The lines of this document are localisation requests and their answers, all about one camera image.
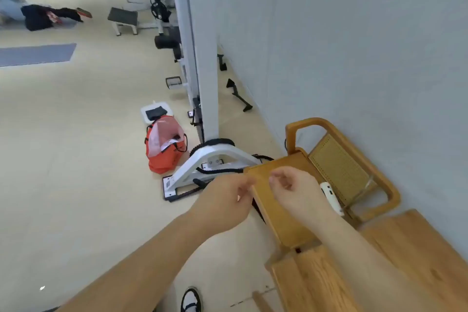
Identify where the person's left hand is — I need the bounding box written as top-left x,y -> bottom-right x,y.
186,175 -> 257,240

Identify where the white pillar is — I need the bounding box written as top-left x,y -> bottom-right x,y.
167,0 -> 220,143

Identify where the person's right hand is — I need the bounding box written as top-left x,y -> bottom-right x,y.
269,166 -> 335,231

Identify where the wooden table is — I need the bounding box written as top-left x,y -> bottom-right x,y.
270,209 -> 468,312

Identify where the person's left forearm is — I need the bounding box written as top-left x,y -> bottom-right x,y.
55,212 -> 220,312

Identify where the white floor scale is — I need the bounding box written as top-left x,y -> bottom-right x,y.
140,101 -> 175,127

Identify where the grey step bench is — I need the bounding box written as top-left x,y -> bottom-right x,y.
107,7 -> 139,37

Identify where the red bag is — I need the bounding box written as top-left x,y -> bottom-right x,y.
144,115 -> 189,175

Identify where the white handheld device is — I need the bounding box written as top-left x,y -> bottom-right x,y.
320,182 -> 346,217

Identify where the person's black white shoe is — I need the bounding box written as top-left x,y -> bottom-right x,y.
180,287 -> 203,312

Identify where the grey floor mat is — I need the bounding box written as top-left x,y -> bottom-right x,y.
0,43 -> 78,68

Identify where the person's right forearm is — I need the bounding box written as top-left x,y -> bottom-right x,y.
310,212 -> 445,312

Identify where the white exercise machine base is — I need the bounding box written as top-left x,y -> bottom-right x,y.
162,138 -> 262,202

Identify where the white weight machine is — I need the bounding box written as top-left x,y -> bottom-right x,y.
126,0 -> 183,61

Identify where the black bag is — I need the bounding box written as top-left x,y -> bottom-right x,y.
20,4 -> 84,32

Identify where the wooden rattan chair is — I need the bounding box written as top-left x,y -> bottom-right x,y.
243,117 -> 401,250

